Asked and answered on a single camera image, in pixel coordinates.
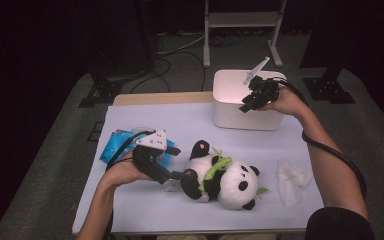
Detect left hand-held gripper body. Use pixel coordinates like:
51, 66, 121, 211
132, 129, 168, 181

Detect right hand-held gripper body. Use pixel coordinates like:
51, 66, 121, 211
243, 56, 280, 105

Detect white storage bin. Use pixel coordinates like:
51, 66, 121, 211
212, 68, 288, 132

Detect blue wet wipes pack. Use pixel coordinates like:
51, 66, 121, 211
99, 127, 176, 168

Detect panda plush toy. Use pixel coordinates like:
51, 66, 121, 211
164, 139, 269, 212

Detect white wet wipe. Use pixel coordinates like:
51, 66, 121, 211
276, 159, 313, 210

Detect person's right hand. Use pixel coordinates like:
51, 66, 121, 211
258, 85, 309, 118

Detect person's left hand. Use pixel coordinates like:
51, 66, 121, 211
104, 151, 154, 190

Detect white table cover sheet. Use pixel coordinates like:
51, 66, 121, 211
72, 99, 324, 236

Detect black stand base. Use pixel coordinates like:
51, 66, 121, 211
302, 66, 356, 105
78, 63, 124, 109

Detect white metal stand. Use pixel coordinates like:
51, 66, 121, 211
202, 0, 288, 69

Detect person's black shirt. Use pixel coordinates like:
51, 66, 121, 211
304, 206, 376, 240

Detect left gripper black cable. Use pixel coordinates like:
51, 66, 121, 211
103, 129, 156, 240

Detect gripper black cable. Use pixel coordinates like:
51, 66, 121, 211
269, 77, 368, 201
103, 129, 156, 240

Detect black square floor frame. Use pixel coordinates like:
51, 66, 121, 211
87, 121, 105, 143

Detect tangled floor cables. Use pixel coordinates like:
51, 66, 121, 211
128, 29, 208, 94

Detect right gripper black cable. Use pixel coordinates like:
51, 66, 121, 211
269, 77, 368, 201

